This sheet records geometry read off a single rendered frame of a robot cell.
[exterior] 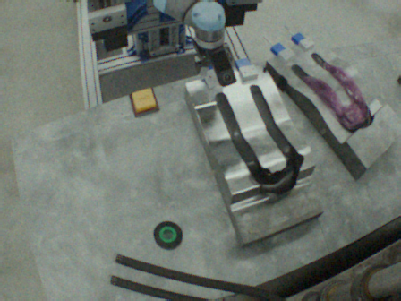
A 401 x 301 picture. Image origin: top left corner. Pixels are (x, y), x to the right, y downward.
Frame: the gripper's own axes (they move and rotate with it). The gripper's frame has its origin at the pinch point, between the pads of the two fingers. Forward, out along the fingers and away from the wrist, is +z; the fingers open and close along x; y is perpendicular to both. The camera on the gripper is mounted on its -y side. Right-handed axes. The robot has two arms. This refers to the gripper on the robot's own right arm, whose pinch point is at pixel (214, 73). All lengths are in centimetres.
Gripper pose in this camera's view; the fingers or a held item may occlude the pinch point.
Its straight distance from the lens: 134.1
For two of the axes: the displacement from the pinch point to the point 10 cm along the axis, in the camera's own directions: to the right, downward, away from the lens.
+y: -3.2, -9.2, 2.3
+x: -9.4, 3.2, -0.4
